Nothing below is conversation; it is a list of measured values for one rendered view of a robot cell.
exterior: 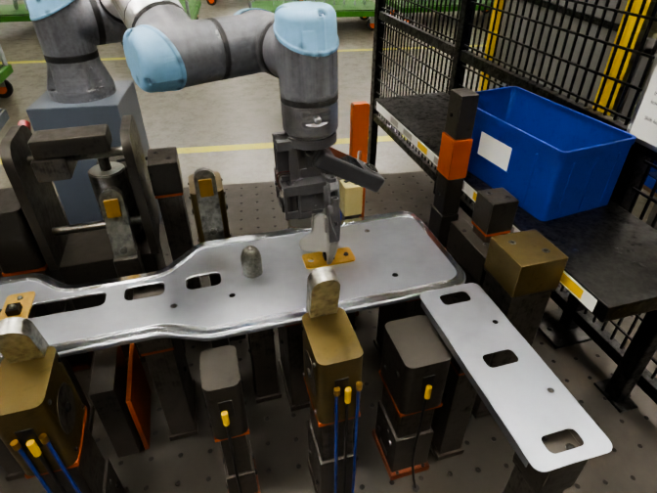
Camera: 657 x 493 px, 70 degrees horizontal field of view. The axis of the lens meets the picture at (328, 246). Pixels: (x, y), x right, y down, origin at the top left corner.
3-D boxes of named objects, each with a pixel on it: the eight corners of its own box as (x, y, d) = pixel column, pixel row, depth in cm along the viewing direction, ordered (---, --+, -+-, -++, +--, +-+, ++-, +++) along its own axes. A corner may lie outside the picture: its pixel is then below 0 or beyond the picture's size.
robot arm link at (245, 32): (195, 10, 63) (233, 22, 55) (267, 2, 68) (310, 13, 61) (203, 71, 67) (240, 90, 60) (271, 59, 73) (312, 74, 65)
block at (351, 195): (341, 333, 105) (345, 188, 84) (336, 322, 108) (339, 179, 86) (356, 329, 106) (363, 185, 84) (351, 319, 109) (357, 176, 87)
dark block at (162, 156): (190, 339, 103) (146, 164, 79) (188, 318, 109) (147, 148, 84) (212, 335, 104) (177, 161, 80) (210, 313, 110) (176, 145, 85)
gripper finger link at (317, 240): (299, 268, 74) (293, 213, 70) (335, 261, 75) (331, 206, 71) (304, 277, 71) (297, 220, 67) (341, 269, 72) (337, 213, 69)
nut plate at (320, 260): (306, 269, 75) (306, 263, 75) (301, 255, 78) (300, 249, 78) (356, 260, 77) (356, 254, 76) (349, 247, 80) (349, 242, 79)
